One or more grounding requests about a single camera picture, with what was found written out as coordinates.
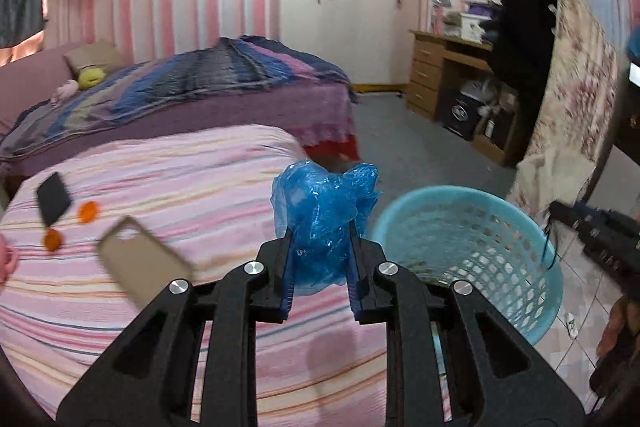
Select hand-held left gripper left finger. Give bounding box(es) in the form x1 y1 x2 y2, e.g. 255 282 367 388
56 227 296 427

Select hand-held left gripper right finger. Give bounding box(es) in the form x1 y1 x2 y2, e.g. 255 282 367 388
347 222 586 427

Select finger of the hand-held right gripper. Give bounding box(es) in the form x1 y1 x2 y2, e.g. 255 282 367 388
549 201 601 233

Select blue plastic bag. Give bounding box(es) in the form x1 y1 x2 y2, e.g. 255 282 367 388
271 159 383 298

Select light blue plastic basket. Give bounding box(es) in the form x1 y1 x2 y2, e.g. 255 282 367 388
371 186 565 345

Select floral curtain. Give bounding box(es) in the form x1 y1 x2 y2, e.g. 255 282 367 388
505 0 621 218

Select red bed skirt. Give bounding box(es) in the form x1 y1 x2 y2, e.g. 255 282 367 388
305 137 361 162

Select tan phone case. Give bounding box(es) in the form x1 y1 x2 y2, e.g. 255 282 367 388
97 216 193 308

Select black printed box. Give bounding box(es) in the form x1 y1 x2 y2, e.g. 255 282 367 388
442 89 483 140

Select pink striped blanket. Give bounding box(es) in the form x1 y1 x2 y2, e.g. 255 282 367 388
0 124 451 427

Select purple dotted bedsheet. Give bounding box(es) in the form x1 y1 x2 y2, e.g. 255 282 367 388
220 82 358 148

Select black coat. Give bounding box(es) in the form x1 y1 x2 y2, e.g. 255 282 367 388
487 0 558 168

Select wooden desk with drawers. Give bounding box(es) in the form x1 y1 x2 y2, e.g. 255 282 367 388
406 29 521 165

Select white storage box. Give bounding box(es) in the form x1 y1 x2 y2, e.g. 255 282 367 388
460 12 493 42

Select blue plaid blanket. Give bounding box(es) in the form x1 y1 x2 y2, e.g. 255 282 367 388
0 36 353 162

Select table lamp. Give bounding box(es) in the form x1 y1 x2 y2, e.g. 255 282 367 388
431 0 453 32

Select black phone case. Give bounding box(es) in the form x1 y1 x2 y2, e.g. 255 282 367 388
36 172 72 228

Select yellow plush toy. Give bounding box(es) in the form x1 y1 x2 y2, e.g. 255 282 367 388
77 66 108 90

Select pink plush toy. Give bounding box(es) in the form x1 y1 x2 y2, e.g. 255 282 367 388
51 79 81 105

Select tan pillow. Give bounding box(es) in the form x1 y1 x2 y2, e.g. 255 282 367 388
64 39 123 75

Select mauve headboard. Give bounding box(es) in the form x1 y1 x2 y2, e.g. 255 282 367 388
0 41 81 132

